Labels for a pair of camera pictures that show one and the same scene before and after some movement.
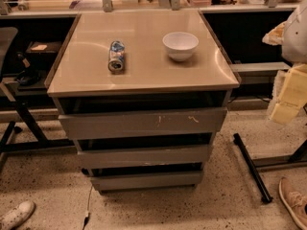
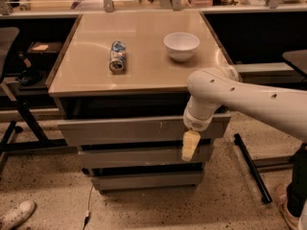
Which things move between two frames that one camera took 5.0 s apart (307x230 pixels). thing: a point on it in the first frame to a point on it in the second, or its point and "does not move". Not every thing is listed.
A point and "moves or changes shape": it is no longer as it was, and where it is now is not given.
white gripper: x=295 y=40 to x=196 y=123
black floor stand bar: x=266 y=197 does not move
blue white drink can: x=117 y=58 does not move
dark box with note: x=43 y=51 does not move
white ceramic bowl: x=179 y=45 does not move
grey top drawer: x=142 y=124 moves or changes shape
